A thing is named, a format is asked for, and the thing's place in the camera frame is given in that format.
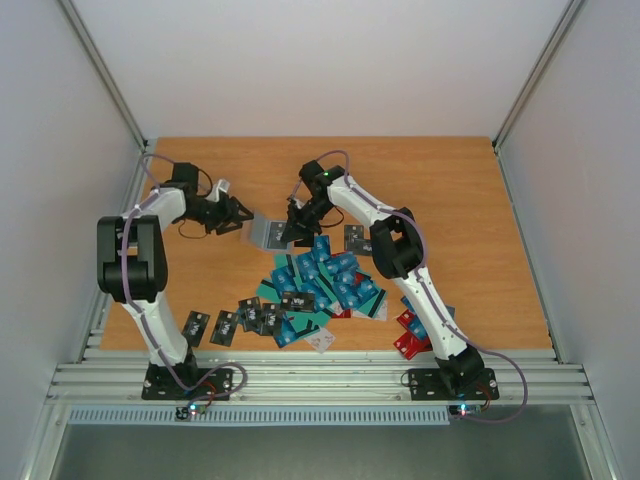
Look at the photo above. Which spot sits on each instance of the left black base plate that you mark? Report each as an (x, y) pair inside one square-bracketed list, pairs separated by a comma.
[(215, 385)]

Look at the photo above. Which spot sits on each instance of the grey slotted cable duct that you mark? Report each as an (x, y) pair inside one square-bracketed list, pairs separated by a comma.
[(261, 416)]

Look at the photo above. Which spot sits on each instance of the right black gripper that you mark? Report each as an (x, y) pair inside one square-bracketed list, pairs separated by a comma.
[(298, 221)]

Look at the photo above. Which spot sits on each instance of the small circuit board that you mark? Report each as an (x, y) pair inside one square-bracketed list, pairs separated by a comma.
[(192, 411), (464, 409)]

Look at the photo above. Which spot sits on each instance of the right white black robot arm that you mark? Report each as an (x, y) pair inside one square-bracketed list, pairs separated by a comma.
[(399, 255)]

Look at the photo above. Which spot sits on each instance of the right small circuit board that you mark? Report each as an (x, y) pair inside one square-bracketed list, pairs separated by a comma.
[(464, 409)]

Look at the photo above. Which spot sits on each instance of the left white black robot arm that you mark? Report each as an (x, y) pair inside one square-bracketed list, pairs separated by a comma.
[(132, 265)]

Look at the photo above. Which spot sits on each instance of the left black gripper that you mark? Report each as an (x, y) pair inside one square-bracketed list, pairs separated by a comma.
[(230, 215)]

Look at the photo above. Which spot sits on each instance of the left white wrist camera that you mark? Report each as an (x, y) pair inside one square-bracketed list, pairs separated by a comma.
[(219, 189)]

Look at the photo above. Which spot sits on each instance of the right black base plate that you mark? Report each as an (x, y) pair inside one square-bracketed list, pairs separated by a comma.
[(425, 384)]

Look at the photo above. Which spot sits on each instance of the blue card right edge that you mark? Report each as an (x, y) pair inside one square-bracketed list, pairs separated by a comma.
[(412, 324)]

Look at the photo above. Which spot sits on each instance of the teal card magnetic stripe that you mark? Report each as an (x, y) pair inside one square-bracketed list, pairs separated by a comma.
[(267, 291)]

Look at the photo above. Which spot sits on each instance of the red card front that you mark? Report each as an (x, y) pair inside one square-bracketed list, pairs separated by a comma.
[(409, 346)]

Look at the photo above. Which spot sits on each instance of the left small circuit board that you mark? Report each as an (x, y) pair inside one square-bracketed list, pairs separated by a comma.
[(192, 411)]

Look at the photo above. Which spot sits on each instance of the black card top right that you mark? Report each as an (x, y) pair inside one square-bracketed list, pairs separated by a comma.
[(353, 237)]

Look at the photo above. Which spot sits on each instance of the white card with red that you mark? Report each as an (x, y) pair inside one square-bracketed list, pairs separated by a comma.
[(321, 340)]

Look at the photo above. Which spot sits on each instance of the black vip membership card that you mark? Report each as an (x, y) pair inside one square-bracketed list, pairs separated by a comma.
[(298, 302)]

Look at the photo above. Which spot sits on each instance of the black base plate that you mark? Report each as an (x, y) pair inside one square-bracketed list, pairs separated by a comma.
[(215, 385), (425, 384)]

